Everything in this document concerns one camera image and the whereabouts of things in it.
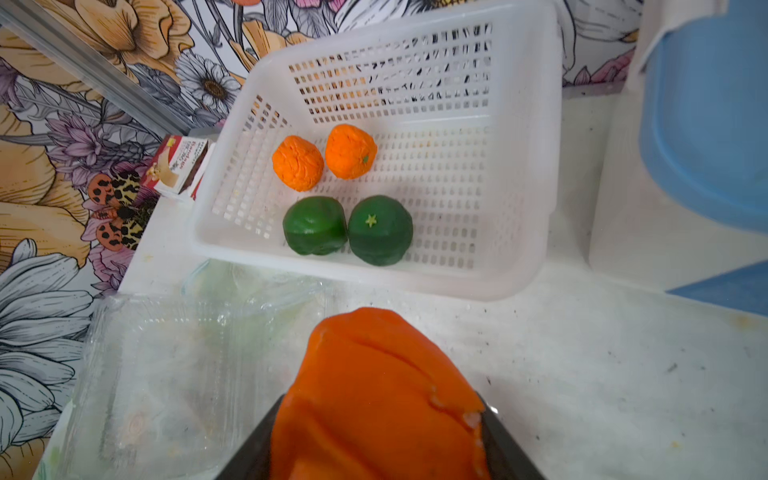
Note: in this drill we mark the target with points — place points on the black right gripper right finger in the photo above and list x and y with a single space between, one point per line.
505 458

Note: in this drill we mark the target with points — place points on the orange toy fruit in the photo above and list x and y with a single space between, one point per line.
350 152
374 398
298 163

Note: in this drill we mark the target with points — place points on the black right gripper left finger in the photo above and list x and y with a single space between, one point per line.
251 461

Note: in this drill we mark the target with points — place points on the blue lidded storage box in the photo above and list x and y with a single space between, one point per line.
682 201

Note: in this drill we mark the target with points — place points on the red and white carton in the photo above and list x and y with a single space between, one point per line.
178 167

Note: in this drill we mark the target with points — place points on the white perforated plastic basket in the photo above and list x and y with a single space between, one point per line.
464 105

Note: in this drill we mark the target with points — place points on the clear clamshell with green fruit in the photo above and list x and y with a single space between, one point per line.
174 383

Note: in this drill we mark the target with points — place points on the green toy fruit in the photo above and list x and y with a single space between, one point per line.
380 230
315 226

